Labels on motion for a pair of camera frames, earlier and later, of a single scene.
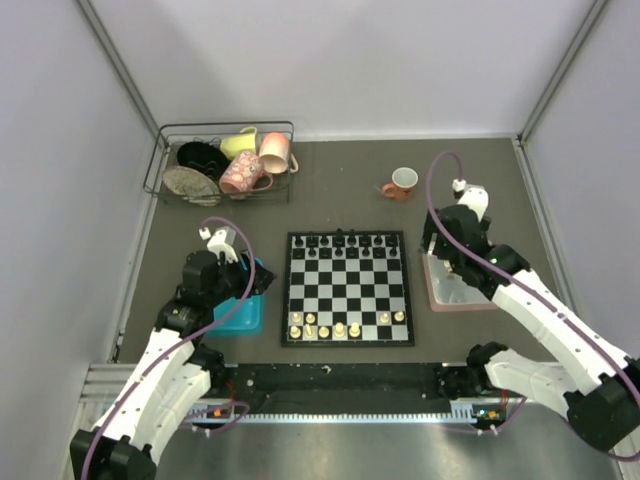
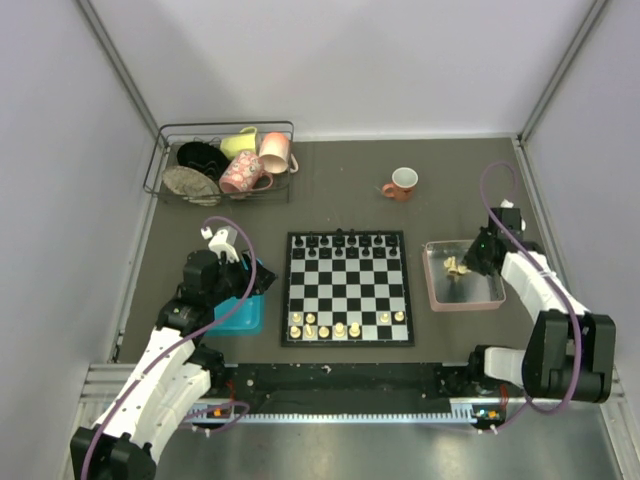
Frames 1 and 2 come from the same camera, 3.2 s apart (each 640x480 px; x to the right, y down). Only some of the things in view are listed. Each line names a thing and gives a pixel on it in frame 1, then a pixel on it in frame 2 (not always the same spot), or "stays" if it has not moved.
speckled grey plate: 191,184 stays
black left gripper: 261,277 stays
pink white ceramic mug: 275,154 stays
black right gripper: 427,240 to 471,260
